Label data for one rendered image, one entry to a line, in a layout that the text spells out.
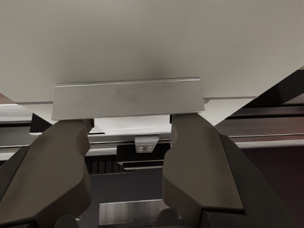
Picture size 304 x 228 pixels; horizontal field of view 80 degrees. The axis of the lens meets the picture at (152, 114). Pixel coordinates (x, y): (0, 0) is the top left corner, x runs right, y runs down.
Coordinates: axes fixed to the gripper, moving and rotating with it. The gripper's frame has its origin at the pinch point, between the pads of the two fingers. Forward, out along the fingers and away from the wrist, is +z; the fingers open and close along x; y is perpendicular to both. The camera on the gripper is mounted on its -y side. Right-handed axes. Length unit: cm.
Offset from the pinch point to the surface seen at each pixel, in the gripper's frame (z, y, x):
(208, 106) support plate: 2.4, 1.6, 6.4
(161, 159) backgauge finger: 17.8, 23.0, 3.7
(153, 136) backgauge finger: 9.5, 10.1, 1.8
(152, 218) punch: 0.3, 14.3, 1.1
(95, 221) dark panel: 25, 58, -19
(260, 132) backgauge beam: 26.6, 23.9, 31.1
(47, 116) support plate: 2.8, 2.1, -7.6
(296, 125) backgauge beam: 28, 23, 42
